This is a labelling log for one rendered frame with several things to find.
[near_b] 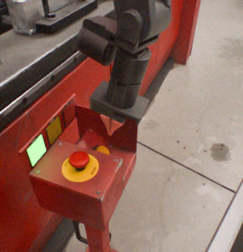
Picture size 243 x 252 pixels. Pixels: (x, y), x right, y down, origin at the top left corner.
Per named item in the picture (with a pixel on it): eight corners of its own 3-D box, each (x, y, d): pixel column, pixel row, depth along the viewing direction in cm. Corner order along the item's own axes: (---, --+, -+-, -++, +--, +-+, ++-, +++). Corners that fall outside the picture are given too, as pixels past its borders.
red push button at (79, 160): (85, 179, 49) (82, 167, 46) (66, 173, 50) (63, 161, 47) (94, 164, 51) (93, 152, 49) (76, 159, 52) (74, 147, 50)
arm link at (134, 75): (142, 58, 38) (160, 46, 41) (105, 37, 39) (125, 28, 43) (130, 94, 43) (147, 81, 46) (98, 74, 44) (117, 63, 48)
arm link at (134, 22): (143, 17, 33) (170, 8, 39) (75, -17, 36) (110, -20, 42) (120, 91, 41) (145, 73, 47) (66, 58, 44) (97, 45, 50)
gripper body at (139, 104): (101, 87, 52) (108, 55, 47) (147, 106, 51) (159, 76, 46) (87, 104, 48) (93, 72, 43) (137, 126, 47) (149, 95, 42)
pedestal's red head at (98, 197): (104, 233, 52) (99, 179, 41) (39, 207, 57) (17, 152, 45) (136, 163, 66) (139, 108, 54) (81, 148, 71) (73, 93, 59)
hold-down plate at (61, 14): (51, 34, 76) (49, 24, 74) (36, 32, 78) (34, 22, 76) (97, 7, 97) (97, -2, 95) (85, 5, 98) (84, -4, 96)
